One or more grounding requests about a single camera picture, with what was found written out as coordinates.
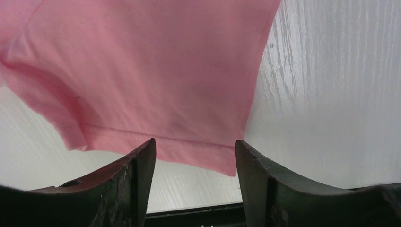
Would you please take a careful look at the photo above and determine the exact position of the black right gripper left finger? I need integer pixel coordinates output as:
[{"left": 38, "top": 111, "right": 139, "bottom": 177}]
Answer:
[{"left": 0, "top": 139, "right": 156, "bottom": 227}]

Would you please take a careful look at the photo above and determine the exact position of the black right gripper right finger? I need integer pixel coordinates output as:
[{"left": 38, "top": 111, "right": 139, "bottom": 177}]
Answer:
[{"left": 235, "top": 140, "right": 401, "bottom": 227}]

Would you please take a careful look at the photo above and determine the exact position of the pink t shirt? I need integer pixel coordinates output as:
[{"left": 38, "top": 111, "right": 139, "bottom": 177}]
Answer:
[{"left": 0, "top": 0, "right": 280, "bottom": 176}]

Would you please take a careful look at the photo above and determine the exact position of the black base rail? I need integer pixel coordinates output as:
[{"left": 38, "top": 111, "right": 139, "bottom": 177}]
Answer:
[{"left": 144, "top": 203, "right": 247, "bottom": 227}]

